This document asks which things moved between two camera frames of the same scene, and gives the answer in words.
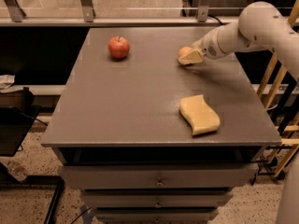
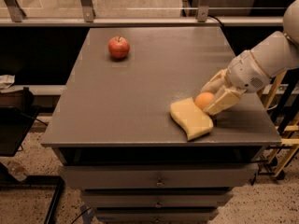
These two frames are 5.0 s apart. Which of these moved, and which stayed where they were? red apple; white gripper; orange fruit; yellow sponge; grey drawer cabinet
Moved: yellow sponge; orange fruit; white gripper
Stayed: red apple; grey drawer cabinet
